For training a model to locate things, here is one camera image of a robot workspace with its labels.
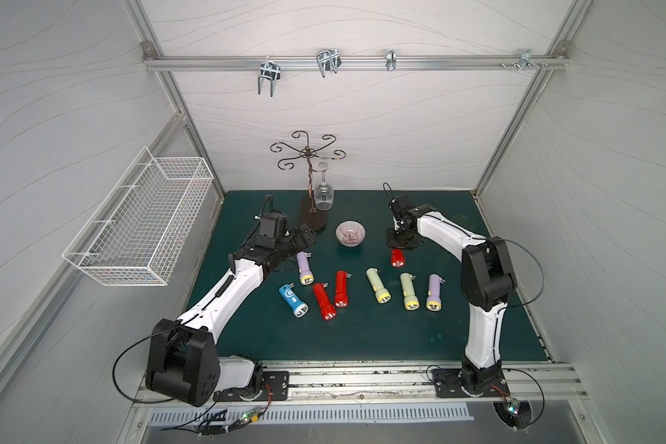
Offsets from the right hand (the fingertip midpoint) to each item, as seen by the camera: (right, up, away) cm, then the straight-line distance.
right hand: (394, 243), depth 97 cm
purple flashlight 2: (+11, -17, -11) cm, 23 cm away
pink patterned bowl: (-15, +3, +7) cm, 17 cm away
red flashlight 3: (0, -5, -5) cm, 7 cm away
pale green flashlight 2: (+3, -17, -11) cm, 21 cm away
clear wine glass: (-25, +18, -7) cm, 31 cm away
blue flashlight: (-32, -19, -13) cm, 40 cm away
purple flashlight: (-31, -11, -5) cm, 33 cm away
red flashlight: (-23, -20, -13) cm, 33 cm away
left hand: (-30, +3, -13) cm, 33 cm away
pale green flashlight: (-6, -16, -9) cm, 19 cm away
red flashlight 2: (-19, -16, -10) cm, 27 cm away
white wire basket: (-71, +5, -29) cm, 77 cm away
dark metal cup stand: (-31, +8, +14) cm, 36 cm away
